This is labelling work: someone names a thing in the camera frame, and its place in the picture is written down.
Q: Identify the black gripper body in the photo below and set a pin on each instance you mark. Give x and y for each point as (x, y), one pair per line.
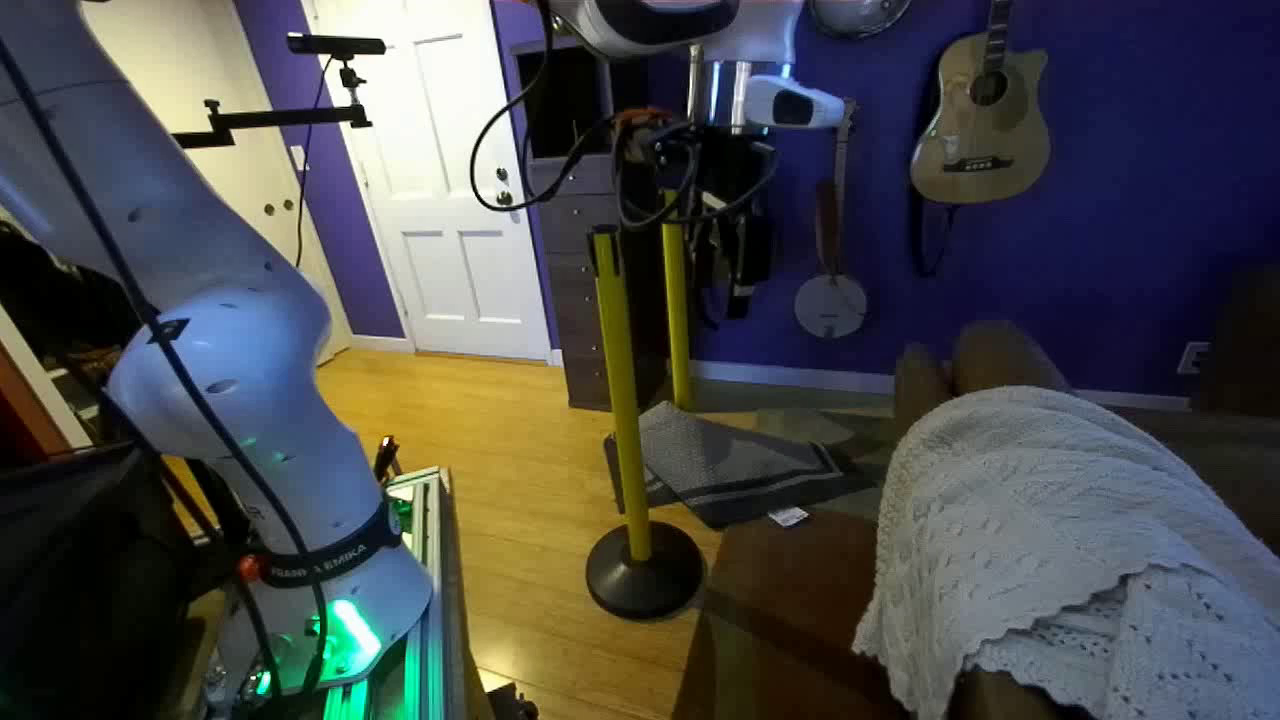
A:
(733, 172)

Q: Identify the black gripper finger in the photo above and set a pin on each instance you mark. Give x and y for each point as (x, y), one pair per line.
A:
(757, 252)
(718, 284)

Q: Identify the white knitted blanket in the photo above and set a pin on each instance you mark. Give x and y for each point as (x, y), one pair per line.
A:
(1043, 533)

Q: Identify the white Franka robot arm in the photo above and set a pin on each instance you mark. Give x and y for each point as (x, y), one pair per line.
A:
(226, 335)

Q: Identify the banjo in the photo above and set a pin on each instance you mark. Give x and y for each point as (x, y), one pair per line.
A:
(832, 306)

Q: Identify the dark tall cabinet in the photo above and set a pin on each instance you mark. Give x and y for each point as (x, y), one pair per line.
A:
(572, 293)

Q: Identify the grey patterned rug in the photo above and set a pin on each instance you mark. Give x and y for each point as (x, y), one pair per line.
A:
(722, 461)

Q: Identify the white fabric tag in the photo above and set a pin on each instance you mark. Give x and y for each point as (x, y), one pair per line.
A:
(788, 519)

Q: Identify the acoustic guitar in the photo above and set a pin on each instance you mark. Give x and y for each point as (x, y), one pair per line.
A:
(982, 134)

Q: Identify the white panel door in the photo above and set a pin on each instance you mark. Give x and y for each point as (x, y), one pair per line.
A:
(454, 264)

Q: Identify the brown leather sofa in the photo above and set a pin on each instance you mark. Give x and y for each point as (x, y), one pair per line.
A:
(787, 612)

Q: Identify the white closet door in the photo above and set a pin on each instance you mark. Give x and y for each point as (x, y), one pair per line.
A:
(240, 172)

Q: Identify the black bag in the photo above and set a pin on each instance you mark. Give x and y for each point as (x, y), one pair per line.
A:
(83, 584)

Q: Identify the yellow stanchion post black base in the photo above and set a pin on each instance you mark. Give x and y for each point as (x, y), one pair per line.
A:
(622, 401)

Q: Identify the round silver wall object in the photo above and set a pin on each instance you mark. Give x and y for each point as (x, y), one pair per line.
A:
(852, 15)

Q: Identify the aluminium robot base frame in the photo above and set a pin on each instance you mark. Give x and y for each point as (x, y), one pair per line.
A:
(435, 562)

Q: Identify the white wall outlet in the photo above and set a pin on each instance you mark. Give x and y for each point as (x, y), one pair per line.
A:
(1194, 358)

